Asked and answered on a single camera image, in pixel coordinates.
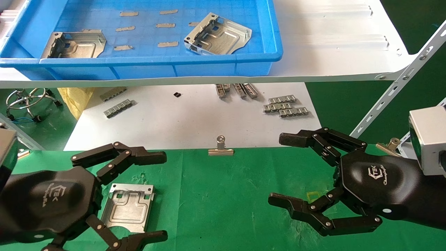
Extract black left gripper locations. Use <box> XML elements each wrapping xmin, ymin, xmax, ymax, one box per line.
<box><xmin>0</xmin><ymin>166</ymin><xmax>104</xmax><ymax>243</ymax></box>

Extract white sheet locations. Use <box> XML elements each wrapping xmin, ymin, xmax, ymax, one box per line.
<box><xmin>64</xmin><ymin>83</ymin><xmax>326</xmax><ymax>151</ymax></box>

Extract blue cable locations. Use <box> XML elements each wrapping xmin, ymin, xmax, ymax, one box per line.
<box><xmin>7</xmin><ymin>117</ymin><xmax>35</xmax><ymax>126</ymax></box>

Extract chrome chair base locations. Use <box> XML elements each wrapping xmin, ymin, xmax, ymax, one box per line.
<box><xmin>5</xmin><ymin>88</ymin><xmax>63</xmax><ymax>122</ymax></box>

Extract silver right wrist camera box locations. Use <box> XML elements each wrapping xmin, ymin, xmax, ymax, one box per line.
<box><xmin>408</xmin><ymin>106</ymin><xmax>446</xmax><ymax>176</ymax></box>

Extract stamped metal bracket part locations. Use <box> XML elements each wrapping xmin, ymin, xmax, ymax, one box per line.
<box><xmin>101</xmin><ymin>184</ymin><xmax>155</xmax><ymax>233</ymax></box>
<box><xmin>184</xmin><ymin>13</ymin><xmax>252</xmax><ymax>55</ymax></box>
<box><xmin>41</xmin><ymin>32</ymin><xmax>107</xmax><ymax>59</ymax></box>

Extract grey slotted angle bar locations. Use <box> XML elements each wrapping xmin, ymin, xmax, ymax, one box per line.
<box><xmin>0</xmin><ymin>120</ymin><xmax>44</xmax><ymax>151</ymax></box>

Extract green table cloth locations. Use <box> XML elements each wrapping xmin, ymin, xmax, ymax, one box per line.
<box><xmin>0</xmin><ymin>145</ymin><xmax>446</xmax><ymax>251</ymax></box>

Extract blue plastic tray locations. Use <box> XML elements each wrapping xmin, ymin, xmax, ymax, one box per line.
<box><xmin>0</xmin><ymin>0</ymin><xmax>283</xmax><ymax>81</ymax></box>

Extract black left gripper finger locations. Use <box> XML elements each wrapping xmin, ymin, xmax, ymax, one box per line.
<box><xmin>42</xmin><ymin>214</ymin><xmax>168</xmax><ymax>251</ymax></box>
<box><xmin>71</xmin><ymin>141</ymin><xmax>167</xmax><ymax>185</ymax></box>

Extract white plastic strips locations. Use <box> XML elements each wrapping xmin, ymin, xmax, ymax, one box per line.
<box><xmin>0</xmin><ymin>10</ymin><xmax>21</xmax><ymax>23</ymax></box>

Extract brass binder clip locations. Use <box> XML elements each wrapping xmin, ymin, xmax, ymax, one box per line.
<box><xmin>376</xmin><ymin>138</ymin><xmax>401</xmax><ymax>157</ymax></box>

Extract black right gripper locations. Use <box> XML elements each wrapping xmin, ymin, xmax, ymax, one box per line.
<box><xmin>268</xmin><ymin>127</ymin><xmax>424</xmax><ymax>237</ymax></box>

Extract white shelf board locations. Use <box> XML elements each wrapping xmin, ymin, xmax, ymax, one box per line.
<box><xmin>0</xmin><ymin>0</ymin><xmax>418</xmax><ymax>88</ymax></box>

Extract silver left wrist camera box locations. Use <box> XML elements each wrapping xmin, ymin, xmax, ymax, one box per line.
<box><xmin>0</xmin><ymin>129</ymin><xmax>18</xmax><ymax>190</ymax></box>

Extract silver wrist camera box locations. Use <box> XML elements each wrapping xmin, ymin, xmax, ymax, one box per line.
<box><xmin>408</xmin><ymin>106</ymin><xmax>446</xmax><ymax>176</ymax></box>
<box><xmin>0</xmin><ymin>129</ymin><xmax>18</xmax><ymax>190</ymax></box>

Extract yellow plastic bag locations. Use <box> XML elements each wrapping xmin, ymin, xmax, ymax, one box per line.
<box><xmin>57</xmin><ymin>87</ymin><xmax>94</xmax><ymax>120</ymax></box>

